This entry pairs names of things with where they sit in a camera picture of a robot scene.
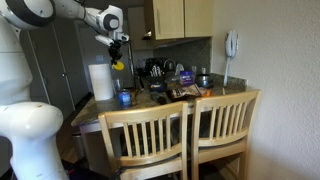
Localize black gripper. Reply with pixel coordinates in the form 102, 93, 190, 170
107, 39, 124, 66

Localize clear glass tumbler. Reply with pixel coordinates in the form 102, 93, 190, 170
112, 78, 124, 95

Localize white paper towel roll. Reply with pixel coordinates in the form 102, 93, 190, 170
87, 63, 115, 102

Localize blue tin can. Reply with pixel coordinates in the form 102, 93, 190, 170
118, 89, 133, 109

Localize dark round bowl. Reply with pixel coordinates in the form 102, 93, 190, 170
148, 81, 167, 93

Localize chrome kitchen faucet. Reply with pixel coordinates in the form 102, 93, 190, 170
163, 58, 177, 73

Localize grey closet doors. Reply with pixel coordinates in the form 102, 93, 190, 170
19, 19, 91, 118

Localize light wooden upper cabinets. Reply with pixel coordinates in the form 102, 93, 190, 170
143, 0, 214, 42

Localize printed snack bag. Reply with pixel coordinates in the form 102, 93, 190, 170
169, 83, 203, 100

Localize light wooden slat chair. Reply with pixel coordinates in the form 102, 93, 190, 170
190, 89, 262, 180
97, 100, 190, 180

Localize steel cooking pot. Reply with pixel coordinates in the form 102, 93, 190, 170
195, 73, 214, 89

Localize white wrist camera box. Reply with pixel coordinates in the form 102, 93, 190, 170
94, 34, 115, 47

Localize phone cord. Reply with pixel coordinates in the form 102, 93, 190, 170
222, 56, 232, 88

